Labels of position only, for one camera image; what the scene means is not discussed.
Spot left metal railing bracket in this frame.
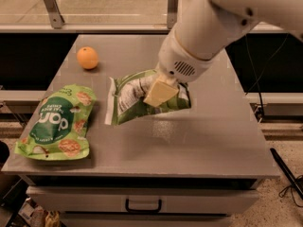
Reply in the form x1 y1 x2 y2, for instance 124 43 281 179
43 0 64 29

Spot green rice chip bag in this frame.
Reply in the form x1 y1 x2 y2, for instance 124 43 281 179
15 84 97 161

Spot black cable on floor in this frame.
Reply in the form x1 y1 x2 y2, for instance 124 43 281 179
277 173 303 208

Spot grey drawer with black handle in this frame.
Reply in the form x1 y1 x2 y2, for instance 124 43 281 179
27 186 258 214

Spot black rod on floor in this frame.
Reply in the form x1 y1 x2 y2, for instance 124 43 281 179
270 148 303 200

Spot green jalapeno chip bag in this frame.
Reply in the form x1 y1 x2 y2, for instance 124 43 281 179
105 69 191 125

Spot middle metal railing bracket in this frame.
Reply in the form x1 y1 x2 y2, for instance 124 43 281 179
167 0 179 29

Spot black hanging cable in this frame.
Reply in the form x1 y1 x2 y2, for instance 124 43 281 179
244 33 290 107

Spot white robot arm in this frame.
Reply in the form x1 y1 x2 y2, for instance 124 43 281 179
144 0 303 107

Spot orange fruit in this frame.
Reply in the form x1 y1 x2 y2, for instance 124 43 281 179
77 46 98 70

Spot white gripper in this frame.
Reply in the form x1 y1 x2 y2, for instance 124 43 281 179
144 28 218 107

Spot snack packets under table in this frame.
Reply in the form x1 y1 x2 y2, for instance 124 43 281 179
18 198 62 227

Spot metal railing bracket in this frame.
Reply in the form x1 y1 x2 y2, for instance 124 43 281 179
43 0 64 29
167 0 179 29

